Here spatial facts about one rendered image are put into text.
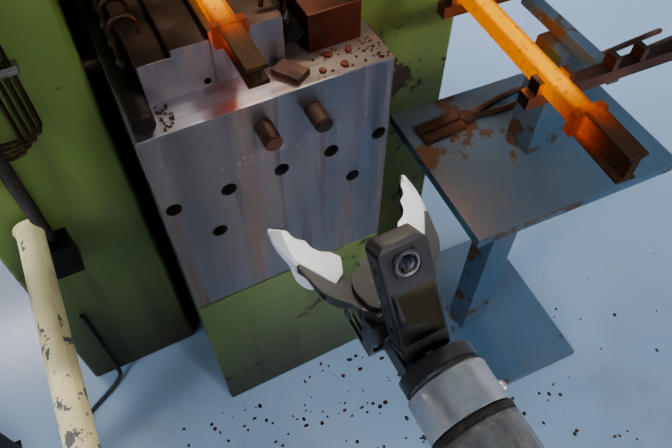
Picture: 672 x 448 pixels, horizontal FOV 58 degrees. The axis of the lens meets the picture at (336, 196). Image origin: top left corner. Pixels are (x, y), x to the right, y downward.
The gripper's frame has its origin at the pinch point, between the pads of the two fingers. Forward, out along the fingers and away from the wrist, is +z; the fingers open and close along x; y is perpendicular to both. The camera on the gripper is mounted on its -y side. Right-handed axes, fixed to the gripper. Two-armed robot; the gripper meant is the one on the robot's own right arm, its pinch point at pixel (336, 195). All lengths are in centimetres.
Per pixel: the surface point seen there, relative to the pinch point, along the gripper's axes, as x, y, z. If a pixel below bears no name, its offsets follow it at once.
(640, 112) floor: 145, 100, 54
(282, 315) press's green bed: 0, 70, 25
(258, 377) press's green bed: -8, 95, 25
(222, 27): -1.0, -1.2, 29.2
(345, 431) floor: 5, 100, 5
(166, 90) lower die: -9.5, 6.9, 30.7
